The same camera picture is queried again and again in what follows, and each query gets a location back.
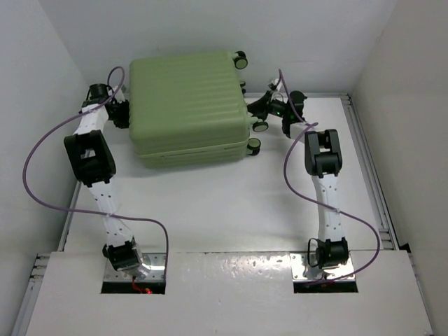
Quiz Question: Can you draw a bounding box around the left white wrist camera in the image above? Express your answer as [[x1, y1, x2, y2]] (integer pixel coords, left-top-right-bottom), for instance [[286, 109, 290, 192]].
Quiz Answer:
[[108, 85, 127, 99]]

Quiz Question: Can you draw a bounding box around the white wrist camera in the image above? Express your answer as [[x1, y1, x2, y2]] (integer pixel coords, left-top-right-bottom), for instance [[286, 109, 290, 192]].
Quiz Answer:
[[108, 85, 127, 99], [268, 78, 281, 91]]

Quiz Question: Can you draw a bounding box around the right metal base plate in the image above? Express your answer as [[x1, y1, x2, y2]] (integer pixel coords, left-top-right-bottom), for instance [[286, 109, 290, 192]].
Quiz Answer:
[[290, 252, 356, 283]]

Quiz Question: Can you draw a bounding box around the purple cable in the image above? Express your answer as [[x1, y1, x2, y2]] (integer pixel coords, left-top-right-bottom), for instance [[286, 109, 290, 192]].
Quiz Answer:
[[278, 69, 382, 284], [22, 65, 170, 281]]

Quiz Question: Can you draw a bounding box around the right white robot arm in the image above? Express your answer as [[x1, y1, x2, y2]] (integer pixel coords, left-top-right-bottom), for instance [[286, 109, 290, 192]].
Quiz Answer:
[[247, 90, 349, 270]]

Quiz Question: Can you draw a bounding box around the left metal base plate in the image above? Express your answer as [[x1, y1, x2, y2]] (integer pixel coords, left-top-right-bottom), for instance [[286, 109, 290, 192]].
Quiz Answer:
[[103, 253, 166, 284]]

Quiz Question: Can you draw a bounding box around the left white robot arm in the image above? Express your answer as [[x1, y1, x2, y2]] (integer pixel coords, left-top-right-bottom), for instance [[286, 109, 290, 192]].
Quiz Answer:
[[64, 83, 143, 277]]

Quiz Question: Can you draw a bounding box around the green suitcase blue lining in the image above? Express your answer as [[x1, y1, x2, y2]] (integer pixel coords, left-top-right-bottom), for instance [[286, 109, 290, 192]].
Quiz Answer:
[[129, 50, 268, 169]]

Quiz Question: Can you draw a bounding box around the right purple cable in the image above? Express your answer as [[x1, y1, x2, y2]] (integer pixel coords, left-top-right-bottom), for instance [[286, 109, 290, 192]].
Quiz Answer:
[[278, 69, 382, 284]]

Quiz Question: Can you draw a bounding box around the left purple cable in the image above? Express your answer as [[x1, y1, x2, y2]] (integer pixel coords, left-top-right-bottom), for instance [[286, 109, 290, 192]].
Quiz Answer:
[[22, 65, 170, 281]]

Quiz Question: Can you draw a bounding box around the black power cable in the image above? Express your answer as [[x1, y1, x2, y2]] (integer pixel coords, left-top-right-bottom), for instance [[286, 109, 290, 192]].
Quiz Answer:
[[306, 237, 321, 269]]

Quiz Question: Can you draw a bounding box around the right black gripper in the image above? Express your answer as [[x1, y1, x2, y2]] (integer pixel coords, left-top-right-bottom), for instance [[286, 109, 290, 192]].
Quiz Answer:
[[248, 90, 293, 120]]

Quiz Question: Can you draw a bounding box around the metal base plate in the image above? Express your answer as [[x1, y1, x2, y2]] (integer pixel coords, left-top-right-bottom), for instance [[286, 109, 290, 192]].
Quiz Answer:
[[290, 252, 356, 283], [103, 253, 166, 284]]

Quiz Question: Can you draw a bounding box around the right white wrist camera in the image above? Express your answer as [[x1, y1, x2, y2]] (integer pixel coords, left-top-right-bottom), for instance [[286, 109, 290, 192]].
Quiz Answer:
[[268, 78, 281, 91]]

